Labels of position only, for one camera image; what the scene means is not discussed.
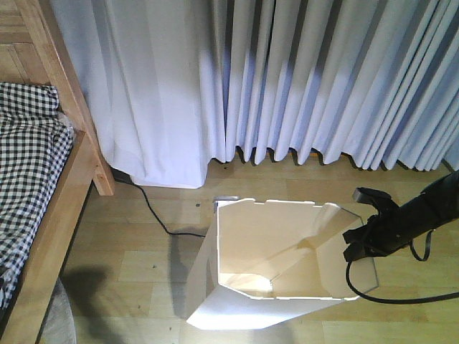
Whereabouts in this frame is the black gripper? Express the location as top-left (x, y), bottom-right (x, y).
top-left (343, 187), bottom-right (412, 262)

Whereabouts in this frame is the white plastic trash bin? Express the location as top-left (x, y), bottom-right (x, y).
top-left (185, 199), bottom-right (379, 330)

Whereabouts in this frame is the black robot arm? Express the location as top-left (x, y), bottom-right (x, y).
top-left (343, 171), bottom-right (458, 262)

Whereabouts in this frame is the white floor power socket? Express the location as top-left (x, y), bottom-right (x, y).
top-left (213, 196), bottom-right (240, 213)

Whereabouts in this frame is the light blue pleated curtain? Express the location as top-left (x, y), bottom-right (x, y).
top-left (51, 1), bottom-right (458, 188)

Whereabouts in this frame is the grey round rug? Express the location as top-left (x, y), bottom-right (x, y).
top-left (39, 279), bottom-right (77, 344)

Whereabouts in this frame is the black white checkered duvet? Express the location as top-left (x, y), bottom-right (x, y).
top-left (1, 82), bottom-right (75, 310)

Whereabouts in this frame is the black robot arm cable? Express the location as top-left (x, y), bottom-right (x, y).
top-left (345, 229), bottom-right (459, 305)

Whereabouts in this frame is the black power cord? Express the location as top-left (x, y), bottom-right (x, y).
top-left (111, 171), bottom-right (206, 237)

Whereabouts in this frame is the wooden bed frame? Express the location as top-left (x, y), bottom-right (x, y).
top-left (0, 0), bottom-right (115, 344)

